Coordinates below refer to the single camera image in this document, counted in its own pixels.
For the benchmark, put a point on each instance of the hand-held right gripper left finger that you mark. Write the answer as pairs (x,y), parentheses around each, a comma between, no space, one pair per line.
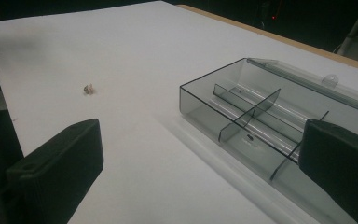
(59,161)

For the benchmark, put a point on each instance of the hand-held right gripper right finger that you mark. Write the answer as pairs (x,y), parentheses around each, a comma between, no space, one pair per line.
(341,161)

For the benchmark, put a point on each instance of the small metal screw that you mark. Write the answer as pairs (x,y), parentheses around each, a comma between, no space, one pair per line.
(89,89)

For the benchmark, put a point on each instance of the clear grey compartment box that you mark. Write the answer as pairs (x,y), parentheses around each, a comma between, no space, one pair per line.
(261,102)

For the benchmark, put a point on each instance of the metal stand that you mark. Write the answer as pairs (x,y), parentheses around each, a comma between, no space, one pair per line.
(355,29)

